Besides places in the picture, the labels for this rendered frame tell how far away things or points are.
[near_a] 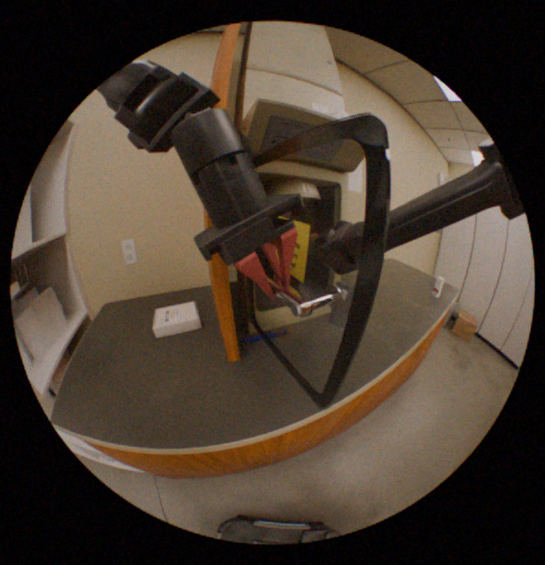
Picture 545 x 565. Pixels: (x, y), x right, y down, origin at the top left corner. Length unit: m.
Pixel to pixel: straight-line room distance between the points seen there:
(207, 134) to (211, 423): 0.42
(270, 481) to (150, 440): 0.97
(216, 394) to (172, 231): 0.68
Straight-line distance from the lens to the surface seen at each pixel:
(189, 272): 0.88
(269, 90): 0.55
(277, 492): 1.29
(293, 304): 0.17
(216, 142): 0.15
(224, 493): 1.33
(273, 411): 0.39
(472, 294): 3.28
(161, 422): 0.43
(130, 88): 0.22
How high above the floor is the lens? 1.29
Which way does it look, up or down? 24 degrees down
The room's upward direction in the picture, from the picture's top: straight up
